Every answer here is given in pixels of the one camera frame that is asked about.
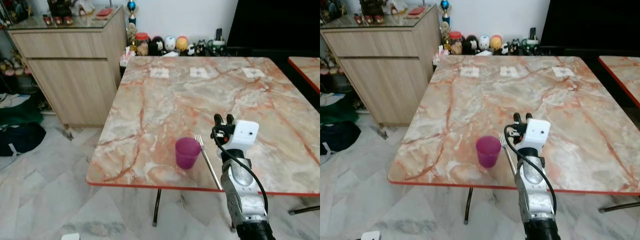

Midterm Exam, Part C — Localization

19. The silver metal fork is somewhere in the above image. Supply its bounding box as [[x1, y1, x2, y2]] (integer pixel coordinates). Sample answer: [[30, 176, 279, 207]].
[[194, 133, 224, 191], [498, 132, 519, 177]]

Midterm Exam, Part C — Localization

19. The purple plastic cup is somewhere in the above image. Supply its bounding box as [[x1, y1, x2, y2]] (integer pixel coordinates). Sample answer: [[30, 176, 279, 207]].
[[475, 135, 502, 169], [175, 137, 202, 170]]

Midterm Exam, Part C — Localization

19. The green white mug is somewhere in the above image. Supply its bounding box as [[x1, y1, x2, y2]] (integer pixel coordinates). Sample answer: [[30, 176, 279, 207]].
[[521, 38, 540, 55], [207, 39, 226, 56]]

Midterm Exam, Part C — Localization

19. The black metal table leg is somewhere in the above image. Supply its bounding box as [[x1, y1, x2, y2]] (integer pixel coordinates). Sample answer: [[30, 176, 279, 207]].
[[152, 188, 164, 227], [463, 187, 474, 225]]

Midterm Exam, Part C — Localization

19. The marble table with red edge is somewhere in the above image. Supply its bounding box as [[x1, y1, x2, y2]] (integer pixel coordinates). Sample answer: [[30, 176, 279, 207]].
[[597, 55, 640, 109], [287, 56, 321, 94]]

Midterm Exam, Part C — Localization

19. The red lidded jar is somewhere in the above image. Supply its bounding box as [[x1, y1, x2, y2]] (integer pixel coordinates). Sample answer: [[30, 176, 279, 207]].
[[448, 31, 464, 55], [135, 32, 151, 56]]

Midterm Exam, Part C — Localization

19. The large black screen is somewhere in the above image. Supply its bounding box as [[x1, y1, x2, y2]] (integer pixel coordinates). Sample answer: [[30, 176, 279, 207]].
[[539, 0, 640, 57], [226, 0, 321, 57]]

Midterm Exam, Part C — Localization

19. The green cloth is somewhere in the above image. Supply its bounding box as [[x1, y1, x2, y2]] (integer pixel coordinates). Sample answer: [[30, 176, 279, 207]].
[[320, 96, 360, 125], [0, 96, 45, 126]]

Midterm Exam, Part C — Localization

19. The black metal table foot bar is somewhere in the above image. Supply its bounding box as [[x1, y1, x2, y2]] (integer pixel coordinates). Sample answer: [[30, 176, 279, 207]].
[[287, 204, 321, 216], [598, 199, 640, 214]]

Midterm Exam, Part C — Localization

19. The dark blue bag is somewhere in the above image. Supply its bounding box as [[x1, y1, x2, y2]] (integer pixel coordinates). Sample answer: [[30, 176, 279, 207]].
[[320, 120, 362, 155], [0, 122, 47, 157]]

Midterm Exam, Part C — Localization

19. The blue ball trophy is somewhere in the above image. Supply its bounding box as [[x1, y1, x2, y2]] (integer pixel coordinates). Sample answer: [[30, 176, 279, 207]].
[[126, 0, 139, 26], [439, 0, 452, 26]]

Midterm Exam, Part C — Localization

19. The light wooden cabinet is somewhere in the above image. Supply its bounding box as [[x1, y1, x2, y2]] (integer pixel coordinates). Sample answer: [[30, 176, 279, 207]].
[[320, 5, 442, 127], [7, 5, 129, 129]]

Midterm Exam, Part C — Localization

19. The dark figurine set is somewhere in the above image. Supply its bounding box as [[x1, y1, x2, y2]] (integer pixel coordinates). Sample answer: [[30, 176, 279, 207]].
[[43, 0, 75, 26], [354, 0, 387, 25]]

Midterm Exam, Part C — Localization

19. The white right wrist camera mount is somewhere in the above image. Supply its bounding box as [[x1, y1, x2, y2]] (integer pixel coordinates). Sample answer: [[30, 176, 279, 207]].
[[521, 118, 551, 150], [231, 120, 260, 152]]

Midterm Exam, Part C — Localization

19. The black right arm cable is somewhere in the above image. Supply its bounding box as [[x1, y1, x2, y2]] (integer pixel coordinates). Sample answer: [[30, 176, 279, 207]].
[[503, 125, 559, 221], [211, 126, 270, 215]]

